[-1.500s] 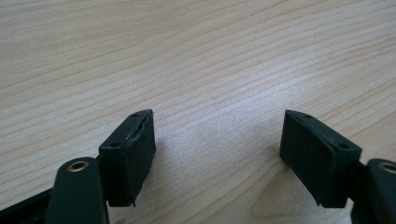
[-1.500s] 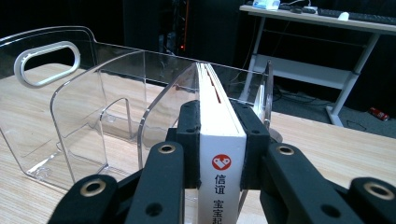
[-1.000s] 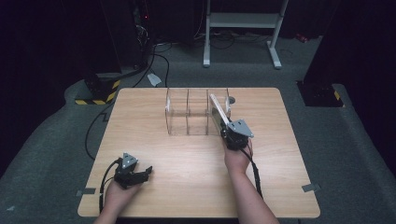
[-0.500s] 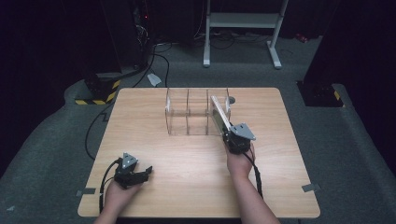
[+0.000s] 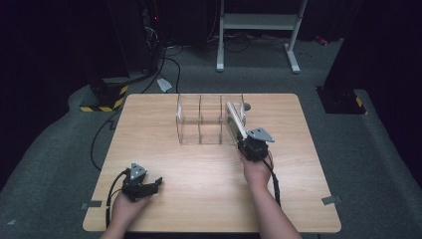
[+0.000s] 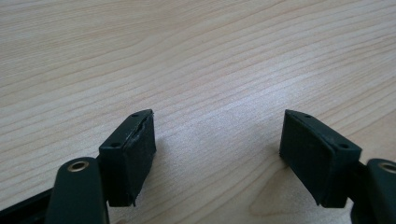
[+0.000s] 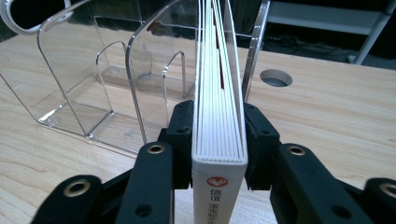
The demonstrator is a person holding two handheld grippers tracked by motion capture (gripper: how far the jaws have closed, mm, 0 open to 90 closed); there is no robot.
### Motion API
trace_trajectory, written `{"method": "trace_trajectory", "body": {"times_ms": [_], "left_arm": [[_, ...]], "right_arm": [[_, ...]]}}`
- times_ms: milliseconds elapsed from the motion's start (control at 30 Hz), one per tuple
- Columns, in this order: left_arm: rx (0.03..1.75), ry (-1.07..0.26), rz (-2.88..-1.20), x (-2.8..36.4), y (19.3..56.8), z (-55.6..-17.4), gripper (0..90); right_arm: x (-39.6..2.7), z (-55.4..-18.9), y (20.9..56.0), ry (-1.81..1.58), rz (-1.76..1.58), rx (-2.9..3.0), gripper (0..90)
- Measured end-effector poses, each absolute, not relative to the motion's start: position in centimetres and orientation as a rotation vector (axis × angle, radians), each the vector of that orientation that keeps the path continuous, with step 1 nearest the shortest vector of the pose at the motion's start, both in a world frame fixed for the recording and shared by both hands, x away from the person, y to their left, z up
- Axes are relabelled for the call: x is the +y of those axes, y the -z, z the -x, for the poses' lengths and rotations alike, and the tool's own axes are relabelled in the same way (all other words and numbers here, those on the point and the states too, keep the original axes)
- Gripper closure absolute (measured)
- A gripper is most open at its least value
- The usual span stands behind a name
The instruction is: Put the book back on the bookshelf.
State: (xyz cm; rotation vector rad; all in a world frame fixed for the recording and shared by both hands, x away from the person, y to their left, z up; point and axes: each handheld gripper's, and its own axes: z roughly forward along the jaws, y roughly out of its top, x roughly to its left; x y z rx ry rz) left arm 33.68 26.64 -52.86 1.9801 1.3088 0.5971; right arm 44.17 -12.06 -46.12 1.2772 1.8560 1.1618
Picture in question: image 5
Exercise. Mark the small red object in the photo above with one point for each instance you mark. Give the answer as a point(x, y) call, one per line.
point(321, 40)

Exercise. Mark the person's left hand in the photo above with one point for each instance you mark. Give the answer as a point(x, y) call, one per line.
point(127, 209)

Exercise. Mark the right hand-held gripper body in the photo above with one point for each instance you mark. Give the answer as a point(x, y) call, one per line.
point(255, 147)

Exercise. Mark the grey tape strip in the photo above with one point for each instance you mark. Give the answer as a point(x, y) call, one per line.
point(92, 204)
point(331, 200)

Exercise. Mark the white paper scrap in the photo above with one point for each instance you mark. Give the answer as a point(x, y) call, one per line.
point(164, 85)

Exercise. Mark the white metal stand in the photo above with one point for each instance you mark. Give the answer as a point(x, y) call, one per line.
point(258, 21)

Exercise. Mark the grey round table grommet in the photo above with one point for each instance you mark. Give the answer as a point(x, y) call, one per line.
point(248, 107)

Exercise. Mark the black base with yellow mark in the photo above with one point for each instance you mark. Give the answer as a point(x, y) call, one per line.
point(341, 101)

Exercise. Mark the white book with green leaf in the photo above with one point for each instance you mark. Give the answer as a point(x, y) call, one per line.
point(236, 121)

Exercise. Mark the black yellow striped base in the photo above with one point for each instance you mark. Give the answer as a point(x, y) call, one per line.
point(106, 96)

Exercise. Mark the dark equipment rack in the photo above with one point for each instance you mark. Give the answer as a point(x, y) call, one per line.
point(142, 33)

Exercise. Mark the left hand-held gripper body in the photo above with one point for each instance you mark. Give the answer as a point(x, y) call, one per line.
point(134, 186)

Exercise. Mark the small grey tape scrap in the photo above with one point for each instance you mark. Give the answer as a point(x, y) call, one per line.
point(11, 222)

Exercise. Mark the person's right hand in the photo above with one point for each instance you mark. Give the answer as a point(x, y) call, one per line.
point(257, 172)

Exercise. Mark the clear acrylic divided organizer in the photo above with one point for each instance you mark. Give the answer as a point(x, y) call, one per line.
point(205, 120)

